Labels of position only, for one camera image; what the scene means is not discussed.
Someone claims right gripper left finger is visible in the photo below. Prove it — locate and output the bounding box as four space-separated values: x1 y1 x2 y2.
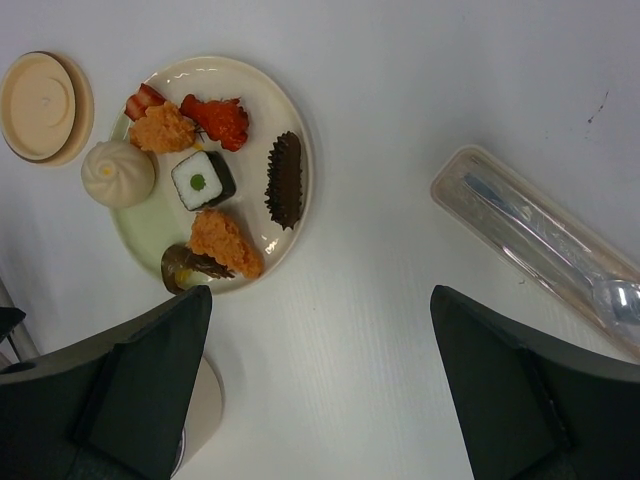
1 286 212 479

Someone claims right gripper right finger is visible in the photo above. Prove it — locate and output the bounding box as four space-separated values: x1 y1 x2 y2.
430 285 639 479

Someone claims white steamed bun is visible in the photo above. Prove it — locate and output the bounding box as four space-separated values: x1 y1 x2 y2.
81 140 156 209

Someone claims steel lunch box bowl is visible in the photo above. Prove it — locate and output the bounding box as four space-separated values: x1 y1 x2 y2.
179 357 223 467

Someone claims metal spoon in case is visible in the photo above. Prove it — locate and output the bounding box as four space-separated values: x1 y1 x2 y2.
464 173 639 327

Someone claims dark brown shrimp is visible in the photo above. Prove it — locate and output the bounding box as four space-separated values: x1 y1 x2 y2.
161 244 235 295

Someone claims clear cutlery case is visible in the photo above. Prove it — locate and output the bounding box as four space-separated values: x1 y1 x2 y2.
430 145 639 357

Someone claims orange fried shrimp lower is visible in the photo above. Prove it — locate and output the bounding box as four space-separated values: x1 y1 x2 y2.
187 209 264 279

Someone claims sushi roll piece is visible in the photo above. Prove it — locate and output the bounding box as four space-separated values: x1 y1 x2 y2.
171 151 236 211

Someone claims cream round plate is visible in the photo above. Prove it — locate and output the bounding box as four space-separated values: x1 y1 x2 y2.
110 56 314 280

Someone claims dark sea cucumber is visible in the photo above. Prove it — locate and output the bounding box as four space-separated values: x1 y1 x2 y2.
265 131 302 230

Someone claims orange fried piece upper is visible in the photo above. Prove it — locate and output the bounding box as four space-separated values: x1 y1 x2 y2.
129 101 196 154

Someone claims strawberry slice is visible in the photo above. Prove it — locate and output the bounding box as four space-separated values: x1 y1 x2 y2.
124 83 166 122

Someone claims red lobster piece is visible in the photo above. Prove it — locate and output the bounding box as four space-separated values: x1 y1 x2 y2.
180 94 250 152

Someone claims beige round lid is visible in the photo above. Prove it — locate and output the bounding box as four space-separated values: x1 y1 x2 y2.
1 51 94 167

